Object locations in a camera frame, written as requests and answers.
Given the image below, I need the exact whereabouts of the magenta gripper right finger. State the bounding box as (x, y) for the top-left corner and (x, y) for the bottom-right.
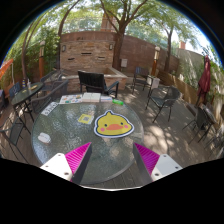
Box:
(133, 143), (182, 185)

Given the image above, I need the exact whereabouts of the grey metal chair right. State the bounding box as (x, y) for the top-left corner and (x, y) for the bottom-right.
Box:
(148, 86), (181, 114)

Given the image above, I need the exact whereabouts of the closed maroon patio umbrella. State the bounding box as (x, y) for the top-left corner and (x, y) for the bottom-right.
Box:
(197, 56), (211, 102)

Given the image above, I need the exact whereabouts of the dark chair far right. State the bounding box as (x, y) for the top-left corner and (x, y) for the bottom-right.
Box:
(187, 106), (217, 141)

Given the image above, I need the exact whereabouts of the round glass table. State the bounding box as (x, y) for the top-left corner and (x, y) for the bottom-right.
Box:
(32, 103), (144, 185)

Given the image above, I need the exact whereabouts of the black wicker chair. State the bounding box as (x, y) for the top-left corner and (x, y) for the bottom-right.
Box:
(78, 70), (119, 96)

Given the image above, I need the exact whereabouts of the yellow QR code card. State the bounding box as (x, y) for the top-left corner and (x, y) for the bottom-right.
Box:
(78, 114), (93, 124)

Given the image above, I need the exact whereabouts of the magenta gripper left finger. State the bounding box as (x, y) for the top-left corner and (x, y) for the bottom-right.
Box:
(41, 142), (92, 184)

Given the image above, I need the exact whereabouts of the dark chair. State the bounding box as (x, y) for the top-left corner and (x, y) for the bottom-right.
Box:
(132, 66), (149, 89)
(187, 106), (217, 141)

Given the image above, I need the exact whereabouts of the grey chair left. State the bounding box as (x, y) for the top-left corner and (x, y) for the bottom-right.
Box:
(31, 80), (68, 114)

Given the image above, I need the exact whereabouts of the green object on table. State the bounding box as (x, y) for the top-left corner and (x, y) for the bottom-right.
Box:
(112, 99), (124, 105)

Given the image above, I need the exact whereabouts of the dark chair far back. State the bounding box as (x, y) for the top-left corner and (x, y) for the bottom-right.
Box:
(132, 66), (149, 89)

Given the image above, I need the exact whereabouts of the tree trunk centre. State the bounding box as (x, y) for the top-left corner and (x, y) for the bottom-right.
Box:
(112, 26), (126, 71)

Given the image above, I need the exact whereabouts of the small round side table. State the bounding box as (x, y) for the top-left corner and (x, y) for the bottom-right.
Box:
(11, 82), (43, 119)

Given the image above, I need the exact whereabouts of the stone fountain wall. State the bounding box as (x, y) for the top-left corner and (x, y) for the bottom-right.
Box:
(60, 31), (127, 90)

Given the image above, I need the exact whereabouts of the white computer mouse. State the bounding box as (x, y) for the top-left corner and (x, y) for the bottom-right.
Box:
(38, 132), (51, 144)

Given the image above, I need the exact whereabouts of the white box on table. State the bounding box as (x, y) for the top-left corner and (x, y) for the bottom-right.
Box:
(82, 92), (101, 102)

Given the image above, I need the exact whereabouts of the yellow duck mouse pad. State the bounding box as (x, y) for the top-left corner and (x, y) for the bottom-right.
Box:
(94, 110), (134, 138)

